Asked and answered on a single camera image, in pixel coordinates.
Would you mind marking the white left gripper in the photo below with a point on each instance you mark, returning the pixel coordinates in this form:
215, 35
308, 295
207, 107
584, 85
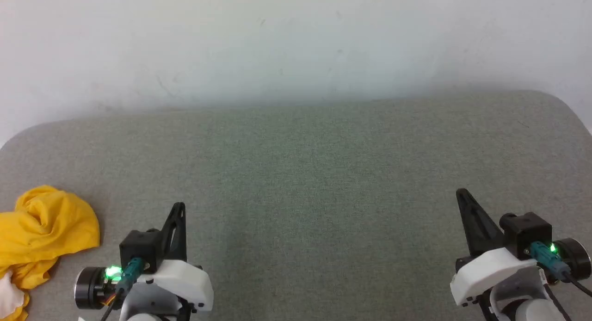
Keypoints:
185, 284

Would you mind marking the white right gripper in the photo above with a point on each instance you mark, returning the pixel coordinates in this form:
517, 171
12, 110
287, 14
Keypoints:
485, 270

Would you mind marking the yellow cat print T-shirt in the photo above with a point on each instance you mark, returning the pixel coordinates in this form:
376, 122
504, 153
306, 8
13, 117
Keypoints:
46, 228

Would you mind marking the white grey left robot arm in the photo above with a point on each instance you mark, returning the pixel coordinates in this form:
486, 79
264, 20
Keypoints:
143, 317

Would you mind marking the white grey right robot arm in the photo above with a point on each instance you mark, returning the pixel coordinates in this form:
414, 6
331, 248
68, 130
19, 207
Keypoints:
527, 302

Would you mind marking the black cylindrical right gripper motor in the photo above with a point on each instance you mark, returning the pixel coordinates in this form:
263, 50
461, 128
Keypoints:
576, 258

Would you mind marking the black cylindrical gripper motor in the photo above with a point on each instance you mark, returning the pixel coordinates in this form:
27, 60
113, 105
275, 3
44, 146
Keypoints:
88, 288
576, 258

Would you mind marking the black cylindrical left gripper motor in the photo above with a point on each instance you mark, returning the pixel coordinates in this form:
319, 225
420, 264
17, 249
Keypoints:
88, 288

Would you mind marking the grey fabric sofa cushion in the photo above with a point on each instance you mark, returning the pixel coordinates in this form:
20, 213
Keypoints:
296, 196

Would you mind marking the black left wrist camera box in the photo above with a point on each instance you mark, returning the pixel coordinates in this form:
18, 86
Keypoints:
138, 247

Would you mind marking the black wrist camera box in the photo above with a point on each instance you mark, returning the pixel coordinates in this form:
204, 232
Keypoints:
138, 247
527, 233

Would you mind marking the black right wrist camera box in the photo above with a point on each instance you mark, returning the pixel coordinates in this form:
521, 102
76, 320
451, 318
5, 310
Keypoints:
527, 233

